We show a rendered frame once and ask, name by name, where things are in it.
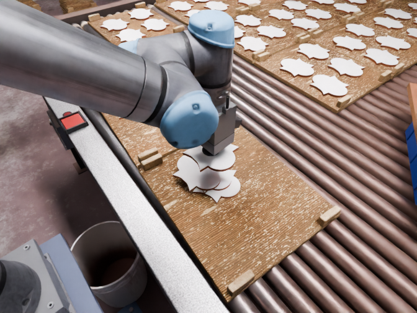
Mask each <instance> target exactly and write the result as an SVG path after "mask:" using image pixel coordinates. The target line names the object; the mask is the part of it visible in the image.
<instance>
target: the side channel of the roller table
mask: <svg viewBox="0 0 417 313"><path fill-rule="evenodd" d="M140 2H145V4H146V6H147V5H148V4H151V5H153V4H154V3H155V2H156V0H123V1H118V2H113V3H110V4H105V5H102V6H97V7H92V8H89V9H84V10H81V11H76V12H71V13H68V14H63V15H60V16H55V17H54V18H56V19H59V20H61V21H63V22H66V23H67V24H70V25H71V24H73V23H76V24H78V25H80V22H81V21H86V22H88V21H89V18H88V16H90V15H93V14H99V15H100V16H102V17H107V15H108V14H112V15H114V14H115V13H116V12H120V13H122V12H123V11H124V10H128V11H131V9H132V8H136V7H135V4H137V3H140Z"/></svg>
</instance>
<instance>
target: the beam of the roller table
mask: <svg viewBox="0 0 417 313"><path fill-rule="evenodd" d="M43 98H44V100H45V101H46V103H47V104H48V106H49V108H50V109H51V111H52V113H53V114H54V116H55V117H56V119H59V118H60V117H63V113H65V112H68V111H70V112H72V113H74V112H76V111H80V112H81V113H82V115H83V116H84V118H85V119H86V120H87V122H88V124H89V125H88V126H87V127H84V128H82V129H79V130H77V131H74V132H72V133H70V134H67V135H66V136H67V137H68V139H69V140H70V142H71V144H72V145H73V147H74V149H75V150H76V152H77V153H78V155H79V157H80V159H81V160H82V161H83V163H84V165H85V167H86V168H87V170H88V172H89V173H90V175H91V176H92V178H93V180H94V181H95V183H96V184H97V186H98V188H99V189H100V191H101V193H102V194H103V196H104V197H105V199H106V201H107V202H108V204H109V206H110V207H111V209H112V210H113V212H114V214H115V216H116V217H117V218H118V220H119V222H120V224H121V225H122V227H123V229H124V230H125V232H126V233H127V235H128V237H129V238H130V240H131V241H132V243H133V245H134V246H135V248H136V249H137V252H138V253H139V254H140V256H141V258H142V260H143V261H144V263H145V265H146V266H147V268H148V269H149V271H150V273H151V274H152V276H153V277H154V279H155V281H156V282H157V284H158V286H159V287H160V289H161V290H162V292H163V294H164V295H165V297H166V299H167V300H168V302H169V303H170V305H171V307H172V309H173V310H174V312H175V313H230V311H229V310H228V309H227V307H226V306H225V305H224V303H223V302H222V300H221V299H220V298H219V296H218V295H217V294H216V292H215V291H214V290H213V288H212V287H211V285H210V284H209V282H208V281H207V280H206V279H205V277H204V276H203V274H202V273H201V272H200V270H199V269H198V267H196V265H195V264H194V262H193V261H192V260H191V258H190V257H189V255H188V254H187V253H186V251H185V250H184V249H183V247H182V246H181V244H180V243H179V242H178V241H177V239H176V238H175V236H174V235H173V233H172V232H171V231H170V230H169V228H168V227H167V225H166V224H165V223H164V221H163V220H162V218H160V216H159V214H158V213H157V212H156V211H155V209H154V208H153V206H152V205H151V204H150V202H149V201H148V200H147V198H146V197H145V195H144V194H143V193H142V191H141V190H140V188H139V187H138V186H137V184H136V183H135V182H134V180H133V179H132V177H131V176H130V175H129V174H128V172H127V171H126V169H125V168H124V167H123V165H122V164H121V162H119V160H118V158H117V157H116V156H115V155H114V153H113V152H112V150H111V149H110V148H109V146H108V145H107V144H106V142H105V141H104V139H103V138H102V137H101V135H100V134H99V133H98V131H97V130H96V128H95V127H94V126H93V125H92V123H91V121H90V120H89V119H88V118H87V116H86V115H85V113H84V112H83V111H82V109H81V108H80V107H79V106H76V105H74V104H70V103H67V102H63V101H58V100H56V99H51V98H47V97H45V96H43Z"/></svg>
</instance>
